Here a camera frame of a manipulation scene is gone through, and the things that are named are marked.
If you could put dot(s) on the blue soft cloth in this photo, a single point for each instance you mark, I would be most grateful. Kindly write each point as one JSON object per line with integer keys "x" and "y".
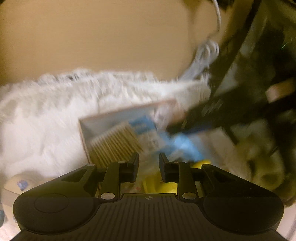
{"x": 180, "y": 148}

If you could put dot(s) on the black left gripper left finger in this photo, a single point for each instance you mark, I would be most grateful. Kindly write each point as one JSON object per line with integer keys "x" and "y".
{"x": 117, "y": 173}

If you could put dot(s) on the yellow plush toy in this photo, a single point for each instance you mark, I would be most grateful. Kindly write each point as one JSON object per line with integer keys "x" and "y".
{"x": 154, "y": 183}

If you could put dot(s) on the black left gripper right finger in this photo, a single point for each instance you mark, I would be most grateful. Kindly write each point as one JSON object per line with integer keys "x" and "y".
{"x": 179, "y": 173}

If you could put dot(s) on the white fluffy rug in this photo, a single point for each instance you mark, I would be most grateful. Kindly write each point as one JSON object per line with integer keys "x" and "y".
{"x": 39, "y": 119}

